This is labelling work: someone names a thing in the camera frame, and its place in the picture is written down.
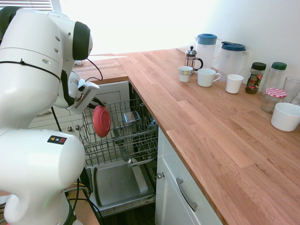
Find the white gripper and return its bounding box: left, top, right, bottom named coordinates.
left=69, top=82, right=106, bottom=115

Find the red plastic plate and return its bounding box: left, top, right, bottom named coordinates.
left=92, top=105, right=112, bottom=138

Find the grey dishwasher spray tube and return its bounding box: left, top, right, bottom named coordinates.
left=113, top=127, right=131, bottom=162

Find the open steel dishwasher door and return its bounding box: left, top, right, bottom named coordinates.
left=88, top=159, right=157, bottom=218

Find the clear glass food container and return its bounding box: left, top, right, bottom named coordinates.
left=123, top=111, right=141, bottom=127

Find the black screw clamp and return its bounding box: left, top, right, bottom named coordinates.
left=79, top=167, right=92, bottom=200

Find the small patterned white cup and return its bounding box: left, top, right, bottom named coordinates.
left=178, top=66, right=194, bottom=83

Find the glass french press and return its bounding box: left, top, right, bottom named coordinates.
left=184, top=45, right=204, bottom=76

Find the brown robot table board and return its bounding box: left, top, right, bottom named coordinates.
left=0, top=187, right=101, bottom=225

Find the window blind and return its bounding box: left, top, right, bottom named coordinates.
left=22, top=0, right=53, bottom=11

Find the clear pitcher round blue lid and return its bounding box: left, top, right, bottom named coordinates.
left=194, top=33, right=220, bottom=71

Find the white ribbed cup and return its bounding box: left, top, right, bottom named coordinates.
left=225, top=74, right=245, bottom=94

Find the clear pitcher spouted blue lid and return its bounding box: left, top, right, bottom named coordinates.
left=212, top=41, right=249, bottom=83

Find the dark jar black lid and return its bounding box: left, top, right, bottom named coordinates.
left=245, top=62, right=267, bottom=95

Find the glass jar red gingham lid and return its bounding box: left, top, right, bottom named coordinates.
left=260, top=87, right=288, bottom=114

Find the clear jar green lid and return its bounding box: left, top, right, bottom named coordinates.
left=266, top=61, right=288, bottom=94

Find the white ceramic bowl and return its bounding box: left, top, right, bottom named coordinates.
left=270, top=102, right=300, bottom=132

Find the clear glass tumbler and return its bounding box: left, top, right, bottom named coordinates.
left=283, top=76, right=300, bottom=105

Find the grey wire dishwasher rack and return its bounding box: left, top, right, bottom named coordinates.
left=78, top=98, right=159, bottom=167

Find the white mug with handle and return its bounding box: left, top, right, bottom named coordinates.
left=197, top=68, right=222, bottom=88

